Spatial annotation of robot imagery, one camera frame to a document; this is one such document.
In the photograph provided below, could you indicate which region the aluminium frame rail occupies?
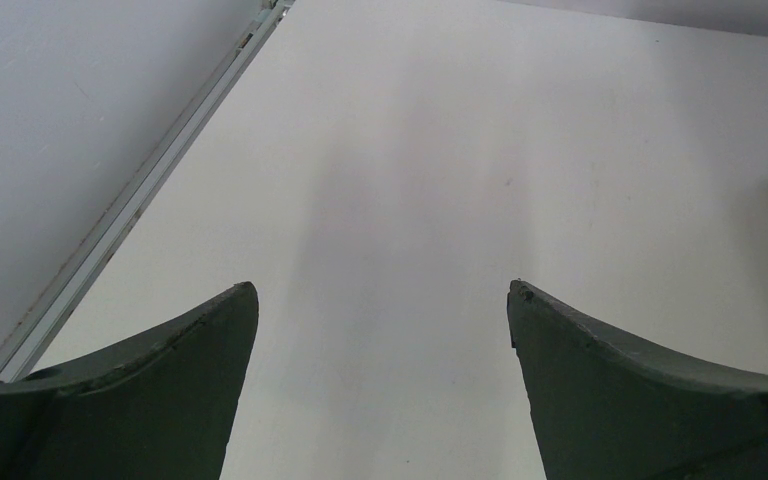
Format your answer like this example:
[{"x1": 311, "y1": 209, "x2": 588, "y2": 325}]
[{"x1": 0, "y1": 1, "x2": 289, "y2": 381}]

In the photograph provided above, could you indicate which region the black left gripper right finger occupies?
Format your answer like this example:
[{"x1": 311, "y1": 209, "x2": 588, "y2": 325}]
[{"x1": 507, "y1": 279, "x2": 768, "y2": 479}]

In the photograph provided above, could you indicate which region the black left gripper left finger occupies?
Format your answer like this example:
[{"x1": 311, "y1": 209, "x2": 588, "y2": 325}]
[{"x1": 0, "y1": 282, "x2": 259, "y2": 479}]

